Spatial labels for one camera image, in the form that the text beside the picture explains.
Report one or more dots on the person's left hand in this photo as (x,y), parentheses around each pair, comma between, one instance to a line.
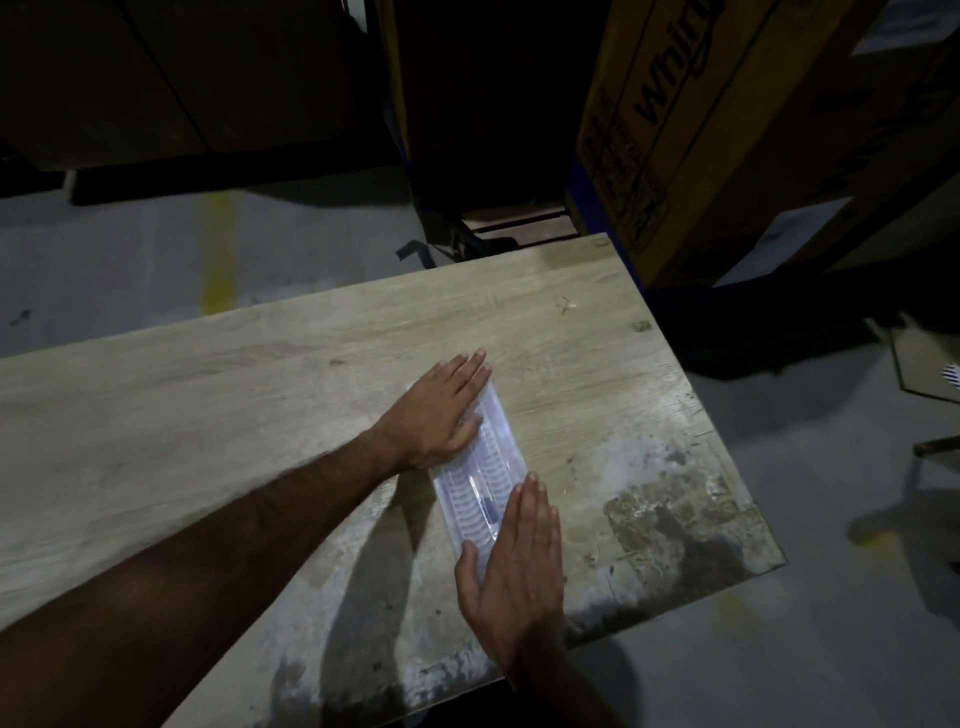
(427,420)

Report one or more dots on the person's right hand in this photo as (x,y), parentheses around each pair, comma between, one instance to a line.
(517,592)

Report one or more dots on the person's left thumb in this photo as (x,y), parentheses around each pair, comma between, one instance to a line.
(469,435)

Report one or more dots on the person's right thumb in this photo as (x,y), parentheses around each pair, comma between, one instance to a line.
(466,570)

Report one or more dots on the clear plastic blister package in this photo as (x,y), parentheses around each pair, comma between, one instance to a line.
(484,484)

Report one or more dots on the person's left forearm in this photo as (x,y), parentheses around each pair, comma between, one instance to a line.
(195,585)

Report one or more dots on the person's right forearm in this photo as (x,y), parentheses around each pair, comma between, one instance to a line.
(562,694)

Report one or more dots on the wooden pallet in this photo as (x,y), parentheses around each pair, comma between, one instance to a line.
(517,225)

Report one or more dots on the large yellow printed cardboard box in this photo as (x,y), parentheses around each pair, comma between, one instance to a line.
(675,127)

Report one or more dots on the dark box with white label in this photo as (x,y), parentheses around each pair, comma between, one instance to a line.
(847,202)

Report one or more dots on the dark brown cardboard box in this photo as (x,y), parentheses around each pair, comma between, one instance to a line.
(187,75)

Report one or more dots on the flat cardboard piece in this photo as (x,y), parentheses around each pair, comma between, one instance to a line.
(926,364)

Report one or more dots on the wooden stick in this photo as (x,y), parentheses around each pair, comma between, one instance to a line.
(937,446)

